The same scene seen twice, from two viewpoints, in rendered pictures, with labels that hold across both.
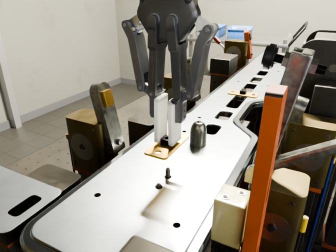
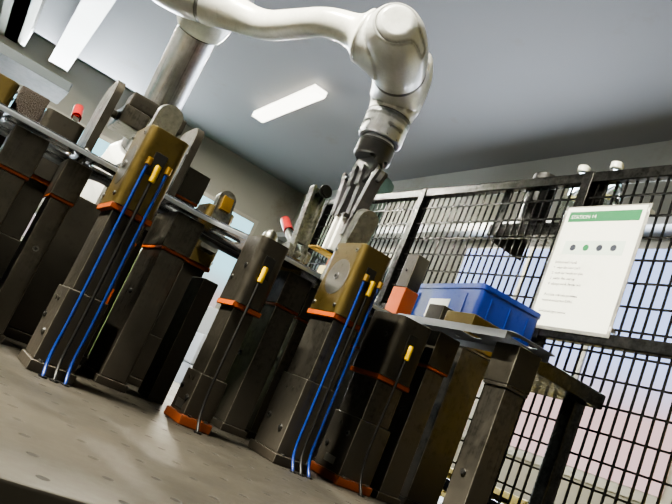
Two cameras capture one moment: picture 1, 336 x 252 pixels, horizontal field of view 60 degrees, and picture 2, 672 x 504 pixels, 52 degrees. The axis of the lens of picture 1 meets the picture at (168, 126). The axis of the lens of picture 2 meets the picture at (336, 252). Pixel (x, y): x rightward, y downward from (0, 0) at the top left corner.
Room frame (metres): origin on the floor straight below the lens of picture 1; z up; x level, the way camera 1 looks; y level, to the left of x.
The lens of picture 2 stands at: (1.44, 0.71, 0.79)
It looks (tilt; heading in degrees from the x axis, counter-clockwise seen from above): 12 degrees up; 214
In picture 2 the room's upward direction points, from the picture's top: 23 degrees clockwise
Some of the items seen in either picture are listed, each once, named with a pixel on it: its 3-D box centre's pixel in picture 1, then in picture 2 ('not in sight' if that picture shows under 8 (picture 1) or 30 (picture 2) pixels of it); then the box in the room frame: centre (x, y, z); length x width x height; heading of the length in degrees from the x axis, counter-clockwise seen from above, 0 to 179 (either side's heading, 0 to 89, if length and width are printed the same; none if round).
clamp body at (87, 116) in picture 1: (94, 185); (325, 354); (0.54, 0.17, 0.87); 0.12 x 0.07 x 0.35; 62
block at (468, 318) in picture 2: not in sight; (441, 409); (0.21, 0.24, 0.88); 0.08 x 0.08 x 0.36; 62
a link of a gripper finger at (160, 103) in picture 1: (160, 117); (341, 235); (0.40, 0.01, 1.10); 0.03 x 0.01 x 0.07; 152
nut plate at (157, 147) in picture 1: (167, 141); (330, 253); (0.39, 0.00, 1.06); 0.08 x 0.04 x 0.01; 152
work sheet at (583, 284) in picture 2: not in sight; (588, 268); (-0.05, 0.35, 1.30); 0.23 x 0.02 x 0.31; 62
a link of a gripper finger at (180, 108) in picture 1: (186, 105); not in sight; (0.38, -0.03, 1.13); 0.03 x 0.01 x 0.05; 62
